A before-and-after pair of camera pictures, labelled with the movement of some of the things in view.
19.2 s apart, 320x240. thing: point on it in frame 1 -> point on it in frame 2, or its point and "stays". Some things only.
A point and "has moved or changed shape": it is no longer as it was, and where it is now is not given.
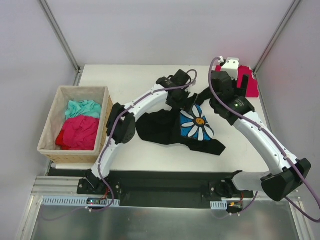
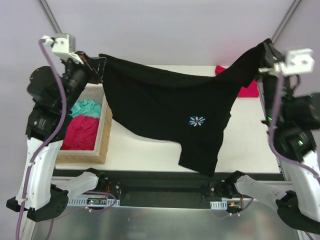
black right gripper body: x=240 y=83 -> x=272 y=53
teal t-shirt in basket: x=84 y=107 stays
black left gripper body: x=180 y=100 -> x=95 y=69
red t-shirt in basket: x=78 y=133 stays
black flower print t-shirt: x=183 y=125 has moved or changed shape
